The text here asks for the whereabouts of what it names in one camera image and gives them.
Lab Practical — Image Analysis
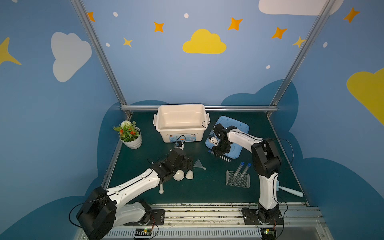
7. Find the test tube blue cap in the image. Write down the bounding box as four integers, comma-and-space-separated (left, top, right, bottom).
208, 150, 231, 163
234, 162, 245, 178
240, 163, 252, 178

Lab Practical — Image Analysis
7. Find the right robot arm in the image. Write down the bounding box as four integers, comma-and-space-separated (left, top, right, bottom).
211, 124, 282, 211

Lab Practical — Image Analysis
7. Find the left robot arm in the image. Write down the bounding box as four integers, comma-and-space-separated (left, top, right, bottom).
76, 148, 193, 240

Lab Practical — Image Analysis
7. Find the light blue plastic lid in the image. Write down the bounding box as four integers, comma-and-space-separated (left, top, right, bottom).
204, 115, 250, 160

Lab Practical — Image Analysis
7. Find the white mortar bowl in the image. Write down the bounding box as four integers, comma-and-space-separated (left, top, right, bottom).
173, 170, 185, 181

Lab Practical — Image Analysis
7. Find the small white cup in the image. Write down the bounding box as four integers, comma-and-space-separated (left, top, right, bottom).
185, 170, 194, 180

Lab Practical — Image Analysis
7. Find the white pestle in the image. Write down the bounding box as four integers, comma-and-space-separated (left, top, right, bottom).
159, 184, 165, 195

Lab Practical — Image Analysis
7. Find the white plastic storage bin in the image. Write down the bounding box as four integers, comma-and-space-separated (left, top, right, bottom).
153, 107, 211, 143

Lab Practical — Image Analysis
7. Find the clear acrylic test tube rack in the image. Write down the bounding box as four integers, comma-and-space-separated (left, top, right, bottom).
226, 171, 251, 189

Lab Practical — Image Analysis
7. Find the potted plant white pot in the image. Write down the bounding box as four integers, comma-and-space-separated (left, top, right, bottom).
113, 120, 142, 150

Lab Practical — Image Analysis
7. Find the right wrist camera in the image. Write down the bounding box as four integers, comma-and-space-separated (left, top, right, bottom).
208, 133, 219, 146

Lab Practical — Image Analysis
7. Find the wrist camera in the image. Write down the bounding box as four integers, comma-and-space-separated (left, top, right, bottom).
174, 140, 185, 150
208, 133, 219, 146

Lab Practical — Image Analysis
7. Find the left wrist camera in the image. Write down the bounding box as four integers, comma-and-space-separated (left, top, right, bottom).
174, 140, 185, 150

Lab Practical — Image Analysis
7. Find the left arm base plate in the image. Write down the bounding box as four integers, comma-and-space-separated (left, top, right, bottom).
124, 210, 165, 226

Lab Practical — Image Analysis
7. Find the aluminium frame rail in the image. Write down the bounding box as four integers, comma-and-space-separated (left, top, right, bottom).
121, 104, 278, 112

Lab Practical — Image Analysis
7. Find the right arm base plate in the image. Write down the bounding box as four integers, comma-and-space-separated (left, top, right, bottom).
241, 207, 284, 225

